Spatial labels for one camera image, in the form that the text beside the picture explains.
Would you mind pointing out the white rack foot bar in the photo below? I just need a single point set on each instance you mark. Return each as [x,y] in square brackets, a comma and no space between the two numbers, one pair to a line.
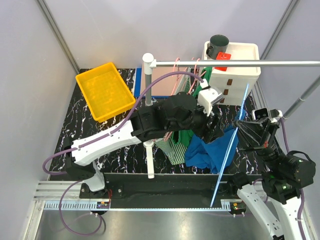
[149,158]

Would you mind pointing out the dark grey mug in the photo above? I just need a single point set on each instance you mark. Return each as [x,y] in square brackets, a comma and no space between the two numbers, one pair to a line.
[217,44]

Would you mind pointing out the blue tank top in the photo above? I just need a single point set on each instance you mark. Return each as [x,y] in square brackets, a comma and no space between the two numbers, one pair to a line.
[211,155]

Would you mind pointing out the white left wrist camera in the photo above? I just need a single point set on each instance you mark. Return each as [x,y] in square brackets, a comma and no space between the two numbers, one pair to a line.
[208,97]

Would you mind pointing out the black marbled mat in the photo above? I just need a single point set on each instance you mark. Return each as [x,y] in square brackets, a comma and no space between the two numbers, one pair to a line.
[79,123]

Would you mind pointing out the blue framed pink board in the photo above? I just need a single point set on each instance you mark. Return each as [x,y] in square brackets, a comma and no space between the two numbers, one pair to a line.
[164,88]

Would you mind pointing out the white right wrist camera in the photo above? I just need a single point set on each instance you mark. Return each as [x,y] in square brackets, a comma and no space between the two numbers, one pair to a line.
[273,114]

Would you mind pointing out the metal clothes rail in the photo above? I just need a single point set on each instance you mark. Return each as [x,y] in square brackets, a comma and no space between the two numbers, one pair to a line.
[235,63]

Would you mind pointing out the red plastic block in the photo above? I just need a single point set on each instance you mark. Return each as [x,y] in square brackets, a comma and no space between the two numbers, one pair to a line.
[222,56]

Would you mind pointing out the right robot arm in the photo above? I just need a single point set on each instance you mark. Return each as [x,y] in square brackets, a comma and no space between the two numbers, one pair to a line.
[283,183]

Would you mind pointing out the green white striped tank top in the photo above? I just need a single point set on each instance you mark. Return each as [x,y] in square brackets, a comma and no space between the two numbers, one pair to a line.
[174,152]

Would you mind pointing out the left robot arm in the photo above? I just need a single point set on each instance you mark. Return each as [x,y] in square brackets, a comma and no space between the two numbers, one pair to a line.
[176,113]

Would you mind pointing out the white drawer unit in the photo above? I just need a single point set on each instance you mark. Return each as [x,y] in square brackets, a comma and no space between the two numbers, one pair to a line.
[234,80]

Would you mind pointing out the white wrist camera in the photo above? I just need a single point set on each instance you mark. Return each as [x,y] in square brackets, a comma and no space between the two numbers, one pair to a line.
[273,114]
[208,97]

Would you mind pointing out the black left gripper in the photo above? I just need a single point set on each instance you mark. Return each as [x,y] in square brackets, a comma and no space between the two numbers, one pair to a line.
[207,133]

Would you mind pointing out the yellow plastic bin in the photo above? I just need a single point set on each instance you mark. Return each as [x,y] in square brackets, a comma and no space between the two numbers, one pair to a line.
[105,92]

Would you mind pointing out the white grey rack post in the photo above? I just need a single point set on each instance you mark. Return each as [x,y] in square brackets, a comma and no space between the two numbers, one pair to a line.
[147,59]

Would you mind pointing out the light blue wire hanger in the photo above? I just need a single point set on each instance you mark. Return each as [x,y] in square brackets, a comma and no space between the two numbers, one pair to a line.
[228,150]

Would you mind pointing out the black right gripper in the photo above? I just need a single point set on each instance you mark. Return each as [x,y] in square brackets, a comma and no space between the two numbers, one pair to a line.
[250,133]

